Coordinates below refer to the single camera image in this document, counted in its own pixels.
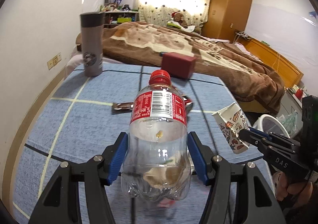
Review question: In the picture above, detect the patterned paper cup carton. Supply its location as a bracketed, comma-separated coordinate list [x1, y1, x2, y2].
[212, 102, 250, 154]

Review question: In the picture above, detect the clear plastic bottle red label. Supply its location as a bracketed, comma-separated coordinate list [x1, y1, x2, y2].
[121, 70, 191, 201]

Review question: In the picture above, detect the white trash bin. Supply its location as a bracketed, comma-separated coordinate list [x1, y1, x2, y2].
[253, 114, 290, 138]

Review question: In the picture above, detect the person's right hand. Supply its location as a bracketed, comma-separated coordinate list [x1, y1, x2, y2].
[273, 172, 313, 207]

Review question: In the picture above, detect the wooden bed headboard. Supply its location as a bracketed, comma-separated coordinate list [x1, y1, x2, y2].
[238, 37, 303, 88]

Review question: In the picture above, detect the brown snack wrapper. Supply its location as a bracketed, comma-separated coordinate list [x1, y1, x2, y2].
[111, 102, 134, 112]

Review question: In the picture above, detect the red round snack wrapper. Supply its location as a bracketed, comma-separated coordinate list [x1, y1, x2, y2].
[182, 94, 194, 114]

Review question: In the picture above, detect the dark red box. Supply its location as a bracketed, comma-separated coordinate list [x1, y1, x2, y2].
[161, 52, 196, 79]

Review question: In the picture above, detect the orange wooden wardrobe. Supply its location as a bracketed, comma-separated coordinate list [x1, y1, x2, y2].
[201, 0, 252, 41]

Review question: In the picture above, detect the brown patterned blanket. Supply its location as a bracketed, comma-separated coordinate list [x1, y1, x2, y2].
[102, 22, 285, 115]

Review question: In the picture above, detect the grey thermos tumbler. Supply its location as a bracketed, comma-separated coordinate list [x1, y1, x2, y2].
[80, 12, 105, 77]

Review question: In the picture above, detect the brown teddy bear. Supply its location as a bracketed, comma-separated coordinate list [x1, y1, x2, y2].
[171, 12, 188, 29]

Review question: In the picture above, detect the cluttered shelf unit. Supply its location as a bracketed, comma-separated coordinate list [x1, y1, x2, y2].
[99, 0, 139, 29]

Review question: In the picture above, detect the wall power socket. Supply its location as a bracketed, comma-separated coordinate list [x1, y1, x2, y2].
[47, 53, 62, 70]

